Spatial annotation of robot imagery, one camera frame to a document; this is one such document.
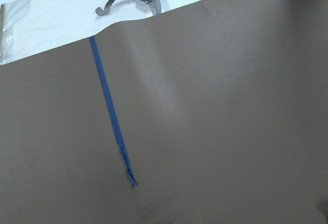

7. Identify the clear plastic bag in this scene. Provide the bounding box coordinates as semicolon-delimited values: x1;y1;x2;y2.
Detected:
1;0;152;65

